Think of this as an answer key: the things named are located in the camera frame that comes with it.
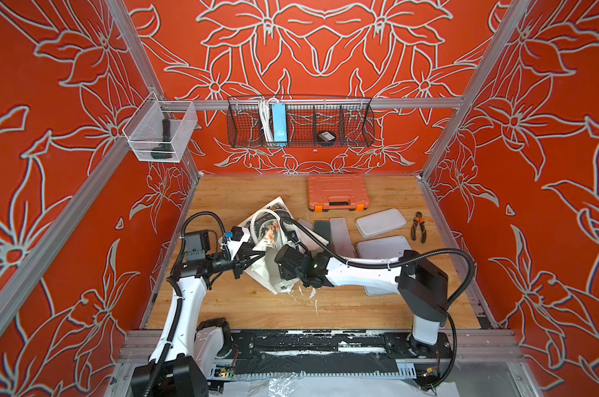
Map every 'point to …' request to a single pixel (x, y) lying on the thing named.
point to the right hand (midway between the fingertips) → (285, 259)
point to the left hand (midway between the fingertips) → (260, 251)
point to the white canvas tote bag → (272, 227)
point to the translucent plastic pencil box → (342, 241)
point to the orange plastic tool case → (337, 192)
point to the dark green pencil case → (323, 229)
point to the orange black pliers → (419, 219)
